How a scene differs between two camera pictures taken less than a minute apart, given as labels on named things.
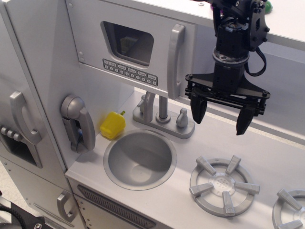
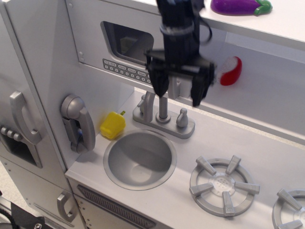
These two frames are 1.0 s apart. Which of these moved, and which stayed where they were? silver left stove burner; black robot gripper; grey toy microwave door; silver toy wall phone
Moved: black robot gripper
Stayed: grey toy microwave door; silver left stove burner; silver toy wall phone
